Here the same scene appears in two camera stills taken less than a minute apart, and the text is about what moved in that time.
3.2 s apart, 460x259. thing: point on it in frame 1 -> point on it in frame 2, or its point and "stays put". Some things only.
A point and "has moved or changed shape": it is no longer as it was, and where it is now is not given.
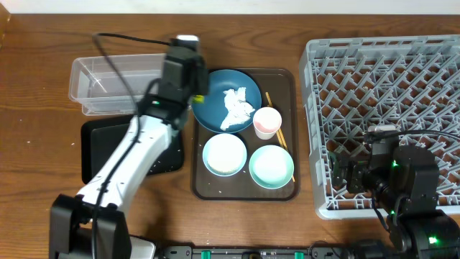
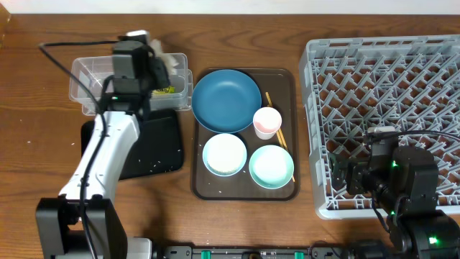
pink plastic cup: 267,121 stays put
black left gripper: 198,78 -> 157,70
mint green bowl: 271,167 stays put
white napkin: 238,109 has moved or changed shape
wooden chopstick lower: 282,139 stays put
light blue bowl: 224,155 stays put
